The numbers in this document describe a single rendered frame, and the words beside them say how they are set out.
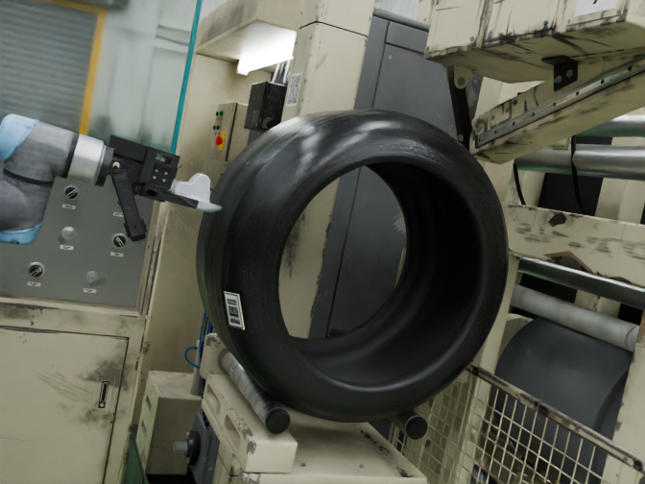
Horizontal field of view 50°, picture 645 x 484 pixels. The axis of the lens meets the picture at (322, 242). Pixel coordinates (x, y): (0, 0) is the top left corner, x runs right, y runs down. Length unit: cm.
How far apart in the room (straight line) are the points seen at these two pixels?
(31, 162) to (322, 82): 68
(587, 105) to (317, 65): 57
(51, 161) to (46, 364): 77
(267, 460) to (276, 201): 45
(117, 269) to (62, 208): 20
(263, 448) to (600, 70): 90
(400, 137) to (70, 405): 109
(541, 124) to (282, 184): 58
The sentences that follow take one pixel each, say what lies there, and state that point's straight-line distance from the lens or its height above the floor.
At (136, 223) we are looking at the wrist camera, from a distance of 116.
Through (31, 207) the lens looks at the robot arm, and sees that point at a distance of 115.
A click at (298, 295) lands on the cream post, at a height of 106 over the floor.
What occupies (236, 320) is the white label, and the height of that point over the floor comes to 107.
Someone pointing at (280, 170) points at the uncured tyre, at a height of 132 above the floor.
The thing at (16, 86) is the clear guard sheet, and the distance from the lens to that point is 175.
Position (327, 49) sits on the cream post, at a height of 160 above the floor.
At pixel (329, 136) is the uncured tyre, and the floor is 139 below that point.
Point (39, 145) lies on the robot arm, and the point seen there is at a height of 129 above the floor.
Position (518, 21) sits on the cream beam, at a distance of 136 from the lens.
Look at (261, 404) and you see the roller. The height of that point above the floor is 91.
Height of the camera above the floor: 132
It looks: 5 degrees down
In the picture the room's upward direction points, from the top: 11 degrees clockwise
